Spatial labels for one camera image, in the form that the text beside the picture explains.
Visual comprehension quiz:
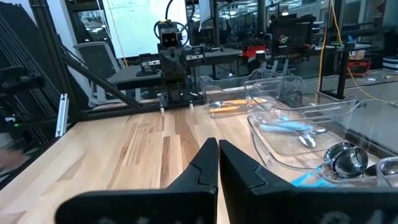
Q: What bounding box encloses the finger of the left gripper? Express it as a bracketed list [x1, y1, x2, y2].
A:
[172, 55, 187, 84]
[159, 55, 175, 85]

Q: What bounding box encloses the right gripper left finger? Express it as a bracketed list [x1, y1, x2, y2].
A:
[54, 137, 220, 224]

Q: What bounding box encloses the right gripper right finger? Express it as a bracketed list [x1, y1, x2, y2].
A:
[218, 139, 398, 224]

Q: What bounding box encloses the teal handled black cutlery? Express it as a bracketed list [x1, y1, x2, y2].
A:
[290, 167, 338, 188]

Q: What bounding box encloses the teal handled black spoon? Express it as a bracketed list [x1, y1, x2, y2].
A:
[323, 141, 348, 167]
[332, 145, 370, 179]

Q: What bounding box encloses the orange handled silver spoon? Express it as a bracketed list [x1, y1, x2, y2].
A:
[208, 101, 251, 114]
[217, 101, 259, 110]
[228, 97, 269, 106]

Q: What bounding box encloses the clear plastic bin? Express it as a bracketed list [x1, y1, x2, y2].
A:
[198, 68, 282, 119]
[243, 74, 359, 156]
[246, 98, 398, 190]
[375, 156, 398, 188]

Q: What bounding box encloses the white board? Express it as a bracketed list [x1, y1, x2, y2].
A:
[101, 0, 189, 59]

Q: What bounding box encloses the red crate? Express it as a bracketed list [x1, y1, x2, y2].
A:
[347, 60, 373, 78]
[241, 44, 269, 59]

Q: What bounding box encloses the grey mesh office chair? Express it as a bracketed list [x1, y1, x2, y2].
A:
[73, 40, 123, 105]

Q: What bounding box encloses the black cabinet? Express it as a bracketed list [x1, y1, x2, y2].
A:
[268, 14, 317, 59]

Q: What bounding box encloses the person's hand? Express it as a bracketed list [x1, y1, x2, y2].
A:
[0, 147, 27, 171]

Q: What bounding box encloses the black tripod stand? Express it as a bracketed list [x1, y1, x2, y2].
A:
[319, 0, 358, 101]

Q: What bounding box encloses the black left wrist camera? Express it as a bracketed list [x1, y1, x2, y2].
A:
[157, 20, 182, 50]

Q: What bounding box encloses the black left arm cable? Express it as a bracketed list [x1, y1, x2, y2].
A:
[153, 0, 191, 47]

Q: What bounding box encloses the silver metal bracket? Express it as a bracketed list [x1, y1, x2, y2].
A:
[54, 92, 70, 138]

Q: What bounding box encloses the yellow cable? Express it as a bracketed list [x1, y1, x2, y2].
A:
[315, 0, 398, 105]

